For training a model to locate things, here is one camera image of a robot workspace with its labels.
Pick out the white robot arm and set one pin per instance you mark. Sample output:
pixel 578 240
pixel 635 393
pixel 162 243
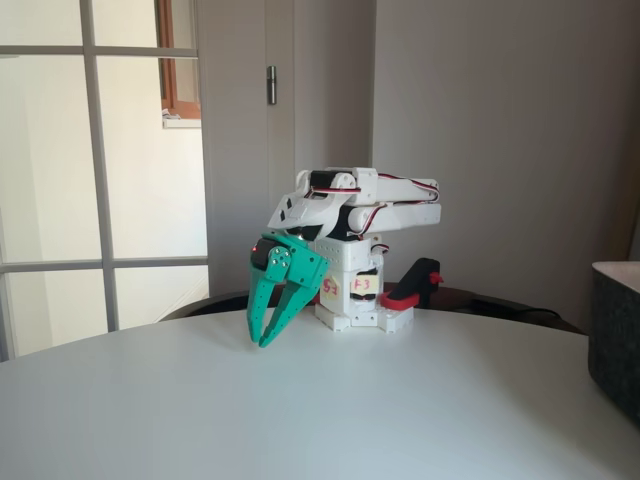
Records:
pixel 400 210

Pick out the dark grey felt basket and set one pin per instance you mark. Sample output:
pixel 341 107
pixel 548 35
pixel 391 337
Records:
pixel 615 340

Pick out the dark brown wooden chair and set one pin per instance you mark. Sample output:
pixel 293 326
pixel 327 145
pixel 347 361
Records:
pixel 475 302
pixel 210 302

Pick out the black clamp with red trigger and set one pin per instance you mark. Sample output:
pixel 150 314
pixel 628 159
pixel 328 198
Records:
pixel 417 280

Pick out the metal door hinge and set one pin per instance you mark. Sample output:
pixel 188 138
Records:
pixel 271 85

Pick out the white glazed door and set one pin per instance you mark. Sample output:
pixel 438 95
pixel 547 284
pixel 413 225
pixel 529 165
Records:
pixel 99 150

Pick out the brown wooden window frame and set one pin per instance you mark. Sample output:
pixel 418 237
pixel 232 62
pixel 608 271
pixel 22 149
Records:
pixel 167 60

